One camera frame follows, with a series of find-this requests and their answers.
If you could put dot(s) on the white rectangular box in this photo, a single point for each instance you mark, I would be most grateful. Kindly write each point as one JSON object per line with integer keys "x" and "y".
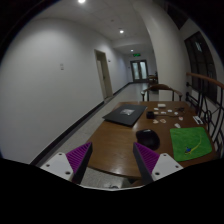
{"x": 161, "y": 105}

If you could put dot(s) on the small black box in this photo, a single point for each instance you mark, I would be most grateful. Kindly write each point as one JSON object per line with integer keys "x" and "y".
{"x": 150, "y": 115}

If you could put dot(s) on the beige hallway door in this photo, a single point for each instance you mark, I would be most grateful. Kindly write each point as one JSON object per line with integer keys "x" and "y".
{"x": 103, "y": 73}

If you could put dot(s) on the glass double exit door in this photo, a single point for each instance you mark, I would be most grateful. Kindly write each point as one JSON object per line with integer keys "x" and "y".
{"x": 139, "y": 70}

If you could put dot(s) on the small white eraser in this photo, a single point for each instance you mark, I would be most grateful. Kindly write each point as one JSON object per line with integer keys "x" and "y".
{"x": 177, "y": 125}

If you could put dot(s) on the black closed laptop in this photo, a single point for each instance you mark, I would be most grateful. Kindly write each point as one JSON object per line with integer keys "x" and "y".
{"x": 126, "y": 114}

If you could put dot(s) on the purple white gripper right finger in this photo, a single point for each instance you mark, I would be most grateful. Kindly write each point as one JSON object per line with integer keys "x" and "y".
{"x": 153, "y": 166}

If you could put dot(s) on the white remote strip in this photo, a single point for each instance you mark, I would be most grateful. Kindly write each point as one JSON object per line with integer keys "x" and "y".
{"x": 197, "y": 120}

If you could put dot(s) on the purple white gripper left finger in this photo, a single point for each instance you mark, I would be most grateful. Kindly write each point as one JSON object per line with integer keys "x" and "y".
{"x": 70, "y": 166}

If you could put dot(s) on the green exit sign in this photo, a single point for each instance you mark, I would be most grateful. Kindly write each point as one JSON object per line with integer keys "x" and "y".
{"x": 136, "y": 55}

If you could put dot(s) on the wooden stair handrail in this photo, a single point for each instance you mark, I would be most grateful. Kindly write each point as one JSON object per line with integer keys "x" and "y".
{"x": 205, "y": 78}

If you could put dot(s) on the wooden chair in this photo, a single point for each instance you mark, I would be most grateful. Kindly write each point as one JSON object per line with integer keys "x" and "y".
{"x": 166, "y": 93}

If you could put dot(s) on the green cloth mouse pad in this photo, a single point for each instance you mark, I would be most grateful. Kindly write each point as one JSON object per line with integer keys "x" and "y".
{"x": 189, "y": 143}

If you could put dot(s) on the black computer mouse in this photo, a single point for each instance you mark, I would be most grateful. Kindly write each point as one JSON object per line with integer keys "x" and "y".
{"x": 148, "y": 138}

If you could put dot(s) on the dark window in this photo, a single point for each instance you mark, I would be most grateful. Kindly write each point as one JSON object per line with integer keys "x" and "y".
{"x": 201, "y": 62}

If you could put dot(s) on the black metal railing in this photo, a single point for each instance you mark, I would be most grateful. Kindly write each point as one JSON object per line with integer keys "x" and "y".
{"x": 208, "y": 102}

